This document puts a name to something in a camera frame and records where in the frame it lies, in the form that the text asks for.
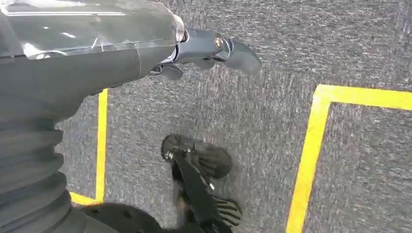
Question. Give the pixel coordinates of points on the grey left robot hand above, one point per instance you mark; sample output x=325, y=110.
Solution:
x=80, y=48

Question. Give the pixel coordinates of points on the ribbed grey left robot arm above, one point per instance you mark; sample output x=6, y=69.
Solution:
x=29, y=180

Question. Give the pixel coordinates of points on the yellow floor tape corner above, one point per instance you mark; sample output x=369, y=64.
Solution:
x=102, y=144
x=314, y=144

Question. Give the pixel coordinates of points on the black rounded robot foot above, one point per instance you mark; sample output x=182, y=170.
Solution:
x=128, y=220

